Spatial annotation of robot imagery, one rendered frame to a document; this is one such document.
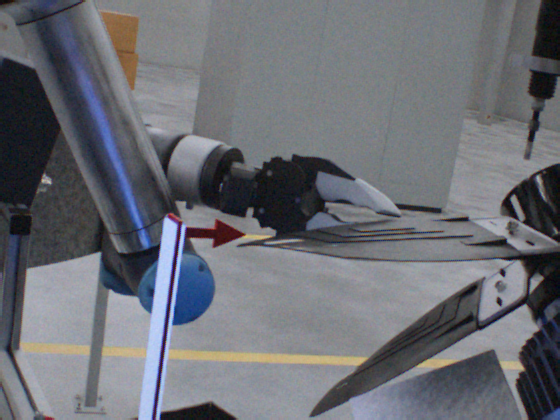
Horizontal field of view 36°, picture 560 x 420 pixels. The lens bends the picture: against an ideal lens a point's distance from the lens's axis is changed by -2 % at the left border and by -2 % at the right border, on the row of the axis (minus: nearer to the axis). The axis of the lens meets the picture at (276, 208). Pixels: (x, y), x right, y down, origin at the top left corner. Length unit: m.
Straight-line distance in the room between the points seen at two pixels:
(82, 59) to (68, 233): 1.92
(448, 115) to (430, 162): 0.42
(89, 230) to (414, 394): 2.03
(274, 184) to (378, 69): 6.24
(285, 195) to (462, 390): 0.26
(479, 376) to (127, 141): 0.40
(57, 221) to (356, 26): 4.70
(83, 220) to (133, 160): 1.92
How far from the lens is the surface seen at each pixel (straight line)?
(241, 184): 0.82
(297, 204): 0.88
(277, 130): 6.90
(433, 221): 0.85
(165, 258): 0.69
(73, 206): 2.69
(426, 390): 0.86
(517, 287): 0.95
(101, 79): 0.81
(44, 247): 2.65
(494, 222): 0.89
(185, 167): 0.94
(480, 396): 0.85
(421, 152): 7.39
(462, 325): 0.96
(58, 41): 0.80
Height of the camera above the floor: 1.35
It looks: 12 degrees down
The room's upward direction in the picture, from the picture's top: 9 degrees clockwise
